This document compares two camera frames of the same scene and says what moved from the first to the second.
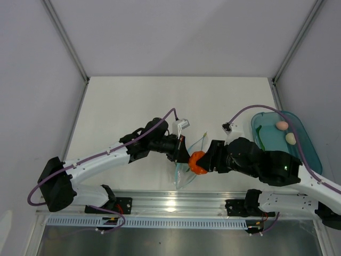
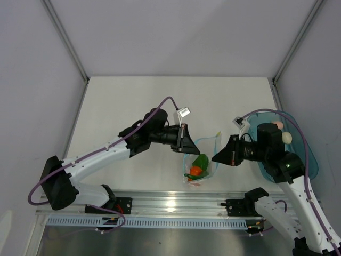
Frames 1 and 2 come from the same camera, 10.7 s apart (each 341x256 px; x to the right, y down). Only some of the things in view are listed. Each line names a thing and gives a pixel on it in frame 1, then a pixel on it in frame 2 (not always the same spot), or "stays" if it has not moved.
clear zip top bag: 183,174 → 199,168
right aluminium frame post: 313,10 stays
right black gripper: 210,159 → 229,154
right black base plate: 248,207 stays
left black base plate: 123,204 stays
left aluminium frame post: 66,39 stays
